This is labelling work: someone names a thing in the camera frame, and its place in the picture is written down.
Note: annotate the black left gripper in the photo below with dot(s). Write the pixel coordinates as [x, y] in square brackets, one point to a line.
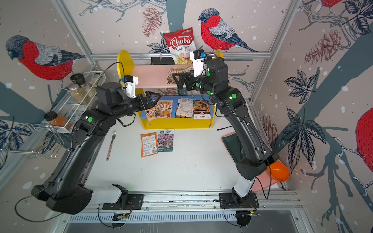
[144, 106]

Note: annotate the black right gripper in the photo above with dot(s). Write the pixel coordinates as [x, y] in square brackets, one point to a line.
[190, 78]

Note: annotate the market stall seed bag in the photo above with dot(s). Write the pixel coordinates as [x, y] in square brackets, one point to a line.
[170, 79]

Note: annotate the purple flower seed bag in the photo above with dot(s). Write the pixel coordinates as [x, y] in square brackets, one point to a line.
[165, 140]

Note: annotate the orange white seed bag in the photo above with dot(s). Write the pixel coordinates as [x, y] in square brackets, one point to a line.
[149, 144]

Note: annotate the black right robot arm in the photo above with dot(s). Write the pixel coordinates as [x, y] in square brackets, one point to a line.
[213, 81]

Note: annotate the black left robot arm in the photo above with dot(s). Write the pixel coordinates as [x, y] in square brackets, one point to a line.
[63, 192]

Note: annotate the market stall bag lower left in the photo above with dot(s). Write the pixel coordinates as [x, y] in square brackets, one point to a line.
[152, 113]

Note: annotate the yellow two-tier shelf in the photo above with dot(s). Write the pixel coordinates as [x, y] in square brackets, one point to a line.
[155, 77]

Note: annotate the white text seed bag lower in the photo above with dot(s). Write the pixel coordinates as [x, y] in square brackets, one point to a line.
[185, 108]

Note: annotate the red Chuba chips bag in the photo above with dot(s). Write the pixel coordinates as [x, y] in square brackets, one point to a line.
[181, 44]

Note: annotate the orange flower seed bag lower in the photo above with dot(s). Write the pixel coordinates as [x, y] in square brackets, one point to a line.
[201, 110]

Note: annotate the clear spice jar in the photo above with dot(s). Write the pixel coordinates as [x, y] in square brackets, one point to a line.
[94, 80]

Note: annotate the silver lid spice jar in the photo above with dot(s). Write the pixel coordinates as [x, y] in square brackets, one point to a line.
[78, 94]

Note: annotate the black lid spice jar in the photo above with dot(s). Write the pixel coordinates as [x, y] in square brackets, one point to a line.
[79, 79]

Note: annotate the orange sauce jar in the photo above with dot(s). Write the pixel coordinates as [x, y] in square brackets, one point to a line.
[56, 119]

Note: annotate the pink tray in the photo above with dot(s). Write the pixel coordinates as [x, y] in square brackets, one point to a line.
[266, 183]

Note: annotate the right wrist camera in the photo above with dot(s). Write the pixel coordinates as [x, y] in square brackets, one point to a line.
[197, 57]

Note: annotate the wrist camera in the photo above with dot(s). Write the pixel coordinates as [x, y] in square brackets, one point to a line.
[129, 85]
[197, 57]

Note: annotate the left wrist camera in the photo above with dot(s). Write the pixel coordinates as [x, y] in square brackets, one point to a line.
[129, 85]

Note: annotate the black wall bracket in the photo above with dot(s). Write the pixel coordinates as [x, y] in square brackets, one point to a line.
[167, 60]

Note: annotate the silver fork pink handle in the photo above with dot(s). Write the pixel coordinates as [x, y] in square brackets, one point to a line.
[113, 136]

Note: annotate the white wire spice rack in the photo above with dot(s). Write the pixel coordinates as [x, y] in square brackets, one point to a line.
[70, 109]

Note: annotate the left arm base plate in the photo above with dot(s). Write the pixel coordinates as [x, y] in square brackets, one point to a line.
[127, 202]

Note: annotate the chrome wire hook rack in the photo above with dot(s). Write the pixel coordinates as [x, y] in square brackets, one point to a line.
[30, 140]

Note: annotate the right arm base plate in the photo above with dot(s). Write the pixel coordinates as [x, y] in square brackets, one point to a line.
[234, 201]

